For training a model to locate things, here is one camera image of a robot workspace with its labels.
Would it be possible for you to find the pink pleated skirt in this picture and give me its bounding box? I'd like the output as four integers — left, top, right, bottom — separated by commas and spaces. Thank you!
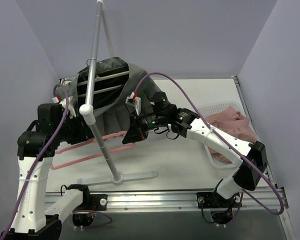
204, 105, 258, 165

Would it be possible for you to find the grey pleated skirt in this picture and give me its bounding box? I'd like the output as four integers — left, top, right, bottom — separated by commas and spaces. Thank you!
65, 57, 161, 136

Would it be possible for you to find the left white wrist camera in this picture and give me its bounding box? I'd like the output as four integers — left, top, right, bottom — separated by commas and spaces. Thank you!
52, 96, 77, 119

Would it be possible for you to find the white plastic basket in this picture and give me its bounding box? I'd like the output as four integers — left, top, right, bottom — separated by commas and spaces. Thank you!
199, 101, 254, 169

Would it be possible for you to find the aluminium mounting rail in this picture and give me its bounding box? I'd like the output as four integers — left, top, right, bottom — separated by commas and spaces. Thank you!
44, 187, 280, 213

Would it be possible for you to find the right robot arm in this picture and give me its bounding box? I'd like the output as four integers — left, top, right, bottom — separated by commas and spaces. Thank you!
122, 91, 268, 207

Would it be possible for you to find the wooden multi-bar hanger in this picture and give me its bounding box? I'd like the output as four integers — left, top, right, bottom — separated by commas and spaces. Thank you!
76, 71, 130, 100

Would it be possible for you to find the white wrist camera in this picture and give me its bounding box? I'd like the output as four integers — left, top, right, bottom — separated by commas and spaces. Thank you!
125, 92, 141, 116
52, 96, 77, 119

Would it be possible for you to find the silver clothes rack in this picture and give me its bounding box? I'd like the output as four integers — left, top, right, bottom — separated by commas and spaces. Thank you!
76, 0, 159, 186

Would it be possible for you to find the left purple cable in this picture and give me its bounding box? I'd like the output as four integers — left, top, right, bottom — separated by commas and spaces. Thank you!
0, 83, 70, 240

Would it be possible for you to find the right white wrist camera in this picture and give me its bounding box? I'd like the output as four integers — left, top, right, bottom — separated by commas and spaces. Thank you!
125, 92, 141, 116

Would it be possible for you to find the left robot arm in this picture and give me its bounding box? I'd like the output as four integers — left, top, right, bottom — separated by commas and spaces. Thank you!
0, 103, 91, 240

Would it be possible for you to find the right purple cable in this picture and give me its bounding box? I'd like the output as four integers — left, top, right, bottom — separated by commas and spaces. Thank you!
133, 72, 285, 215

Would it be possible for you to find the purple cable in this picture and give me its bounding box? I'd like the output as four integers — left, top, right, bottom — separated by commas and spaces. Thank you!
0, 83, 70, 240
133, 72, 285, 215

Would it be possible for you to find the pink plastic hanger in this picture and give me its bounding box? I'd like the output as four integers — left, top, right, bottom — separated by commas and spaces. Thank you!
50, 131, 136, 171

